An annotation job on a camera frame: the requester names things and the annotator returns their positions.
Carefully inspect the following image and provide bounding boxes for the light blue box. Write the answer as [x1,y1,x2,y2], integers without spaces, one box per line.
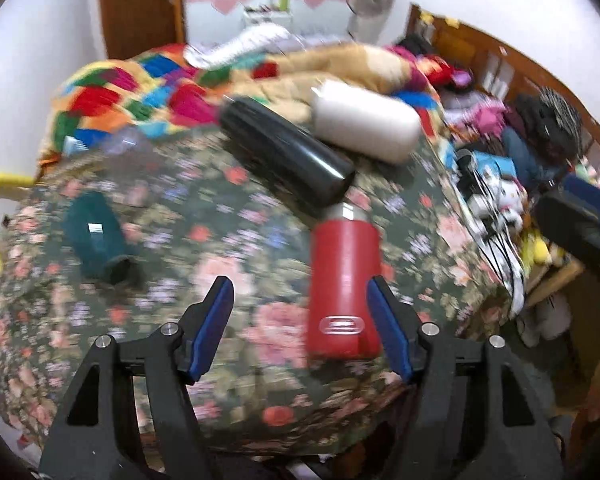
[472,152,517,180]

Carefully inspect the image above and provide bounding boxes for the standing electric fan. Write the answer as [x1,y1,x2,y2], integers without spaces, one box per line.
[346,0,394,44]

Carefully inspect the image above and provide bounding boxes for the colourful patchwork quilt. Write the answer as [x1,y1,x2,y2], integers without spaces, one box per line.
[38,42,443,167]

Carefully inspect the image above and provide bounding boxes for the pile of dark clothes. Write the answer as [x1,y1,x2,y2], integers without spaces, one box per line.
[512,87,583,165]

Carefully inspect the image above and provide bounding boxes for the wooden bed headboard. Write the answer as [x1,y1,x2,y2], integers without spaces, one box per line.
[405,3,600,151]

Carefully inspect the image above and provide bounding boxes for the black thermos bottle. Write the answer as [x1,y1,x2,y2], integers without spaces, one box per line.
[218,96,356,209]

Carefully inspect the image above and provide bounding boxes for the red thermos cup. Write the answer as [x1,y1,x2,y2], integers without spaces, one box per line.
[306,203,381,361]

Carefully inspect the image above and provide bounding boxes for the dark green faceted cup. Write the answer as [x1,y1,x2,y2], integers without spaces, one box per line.
[62,191,140,287]

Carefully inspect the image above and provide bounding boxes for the grey white blanket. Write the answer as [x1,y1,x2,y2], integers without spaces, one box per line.
[183,22,350,70]

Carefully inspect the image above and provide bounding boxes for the white spotted plush dog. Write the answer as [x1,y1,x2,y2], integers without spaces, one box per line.
[466,174,528,234]

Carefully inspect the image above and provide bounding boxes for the red plush toy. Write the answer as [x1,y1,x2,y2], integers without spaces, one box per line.
[415,54,474,89]

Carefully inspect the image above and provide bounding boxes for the white thermos bottle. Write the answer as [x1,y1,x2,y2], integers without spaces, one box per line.
[311,80,422,165]

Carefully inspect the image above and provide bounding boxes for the small white cabinet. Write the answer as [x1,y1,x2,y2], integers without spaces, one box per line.
[242,6,294,30]

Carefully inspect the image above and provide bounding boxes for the brown wooden door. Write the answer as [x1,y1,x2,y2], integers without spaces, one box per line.
[99,0,185,60]

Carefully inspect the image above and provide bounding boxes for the clear plastic cup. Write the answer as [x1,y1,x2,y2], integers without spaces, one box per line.
[98,126,162,181]

